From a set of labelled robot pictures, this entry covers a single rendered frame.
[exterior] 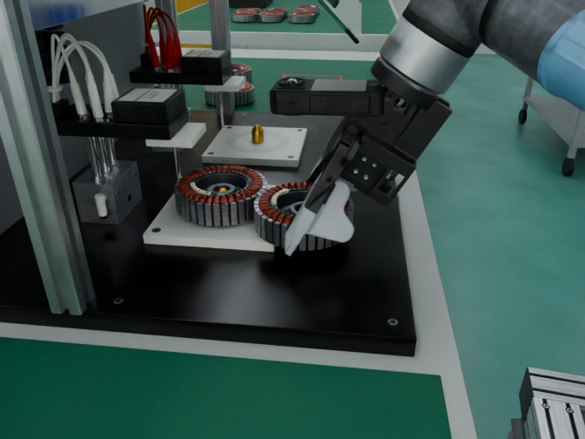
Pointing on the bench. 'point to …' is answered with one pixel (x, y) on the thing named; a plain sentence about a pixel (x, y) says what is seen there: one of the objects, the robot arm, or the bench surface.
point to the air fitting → (101, 205)
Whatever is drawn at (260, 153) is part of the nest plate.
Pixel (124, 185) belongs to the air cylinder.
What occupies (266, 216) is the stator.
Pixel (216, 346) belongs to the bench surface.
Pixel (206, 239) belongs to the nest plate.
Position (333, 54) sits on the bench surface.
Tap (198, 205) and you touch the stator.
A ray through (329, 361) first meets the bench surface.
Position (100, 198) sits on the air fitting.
